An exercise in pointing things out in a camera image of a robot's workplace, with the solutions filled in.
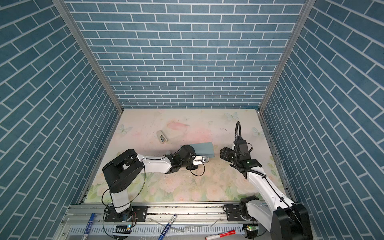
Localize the blue marker pen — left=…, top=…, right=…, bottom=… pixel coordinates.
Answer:
left=158, top=215, right=177, bottom=240
left=81, top=213, right=96, bottom=240

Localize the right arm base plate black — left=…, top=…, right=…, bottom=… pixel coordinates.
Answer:
left=222, top=204, right=256, bottom=222

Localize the red marker pen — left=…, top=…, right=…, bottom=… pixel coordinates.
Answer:
left=205, top=230, right=236, bottom=240

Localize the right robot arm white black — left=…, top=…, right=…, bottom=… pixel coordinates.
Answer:
left=220, top=136, right=313, bottom=240

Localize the aluminium mounting rail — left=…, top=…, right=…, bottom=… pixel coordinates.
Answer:
left=61, top=201, right=241, bottom=226

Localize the teal envelope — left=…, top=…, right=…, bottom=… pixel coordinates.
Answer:
left=190, top=142, right=215, bottom=158

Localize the blue marker pen centre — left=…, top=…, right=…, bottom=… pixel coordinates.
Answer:
left=158, top=215, right=177, bottom=240

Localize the white slotted cable duct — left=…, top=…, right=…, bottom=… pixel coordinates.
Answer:
left=70, top=224, right=245, bottom=237

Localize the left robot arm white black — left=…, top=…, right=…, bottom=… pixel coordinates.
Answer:
left=102, top=145, right=209, bottom=214

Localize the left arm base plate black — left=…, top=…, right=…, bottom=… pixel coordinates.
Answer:
left=104, top=206, right=148, bottom=224

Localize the blue marker pen left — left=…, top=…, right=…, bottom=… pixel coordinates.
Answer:
left=81, top=213, right=96, bottom=240

